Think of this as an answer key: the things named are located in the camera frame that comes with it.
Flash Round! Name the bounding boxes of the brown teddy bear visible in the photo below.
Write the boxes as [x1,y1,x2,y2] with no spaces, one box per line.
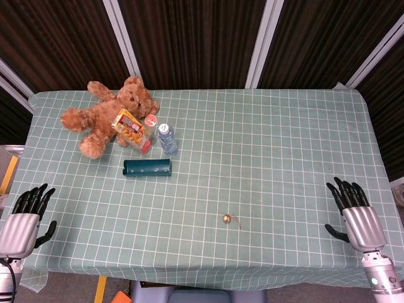
[59,76,160,160]

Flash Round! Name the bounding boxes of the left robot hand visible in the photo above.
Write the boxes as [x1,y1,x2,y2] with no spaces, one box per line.
[0,183,57,260]

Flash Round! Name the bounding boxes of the green checkered tablecloth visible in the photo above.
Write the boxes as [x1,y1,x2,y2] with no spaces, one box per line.
[8,88,404,292]

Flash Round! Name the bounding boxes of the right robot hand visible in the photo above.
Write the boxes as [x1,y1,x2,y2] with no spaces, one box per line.
[324,177,388,253]

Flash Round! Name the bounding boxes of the yellow snack box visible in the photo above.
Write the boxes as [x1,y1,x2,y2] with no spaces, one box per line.
[110,108,150,148]

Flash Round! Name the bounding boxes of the dark teal cylinder case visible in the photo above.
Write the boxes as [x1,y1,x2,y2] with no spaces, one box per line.
[122,158,172,177]

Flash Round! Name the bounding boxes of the white box with yellow edge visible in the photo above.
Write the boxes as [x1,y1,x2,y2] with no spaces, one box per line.
[0,145,25,195]

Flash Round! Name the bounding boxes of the clear bottle with red cap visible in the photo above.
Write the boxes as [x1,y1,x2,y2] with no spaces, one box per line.
[136,114,158,155]

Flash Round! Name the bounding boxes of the small golden bell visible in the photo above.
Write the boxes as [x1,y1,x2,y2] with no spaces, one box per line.
[222,214,244,229]

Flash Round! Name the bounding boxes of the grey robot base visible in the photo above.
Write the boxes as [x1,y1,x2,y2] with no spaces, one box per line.
[130,280,268,303]

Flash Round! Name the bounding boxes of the orange object on floor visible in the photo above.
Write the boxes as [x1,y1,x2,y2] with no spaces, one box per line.
[110,290,133,303]

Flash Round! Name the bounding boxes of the white object at table edge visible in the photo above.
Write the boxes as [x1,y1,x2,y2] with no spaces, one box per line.
[390,182,404,206]

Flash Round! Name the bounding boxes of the clear water bottle white cap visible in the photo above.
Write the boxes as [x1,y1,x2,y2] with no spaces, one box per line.
[157,123,179,156]

